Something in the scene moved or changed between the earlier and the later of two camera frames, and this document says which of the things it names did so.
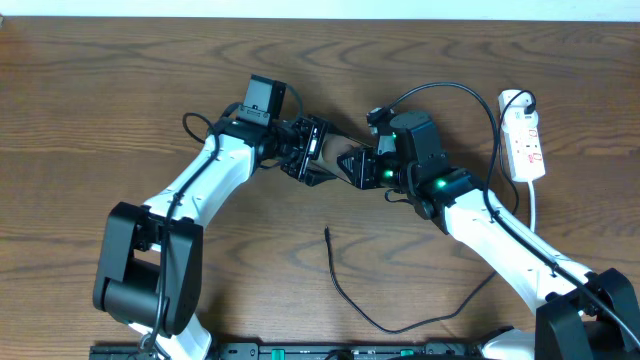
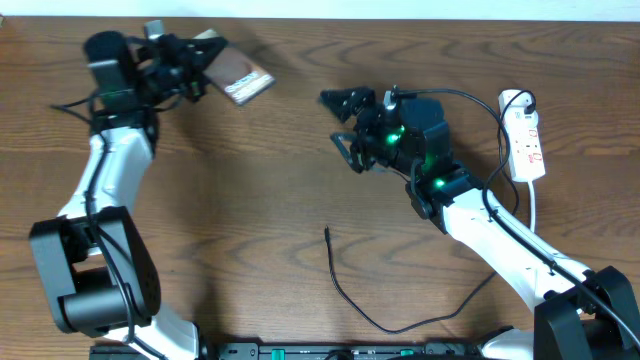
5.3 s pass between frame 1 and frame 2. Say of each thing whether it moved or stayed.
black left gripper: moved
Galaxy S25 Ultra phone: moved
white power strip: stayed
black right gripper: moved
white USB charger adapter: stayed
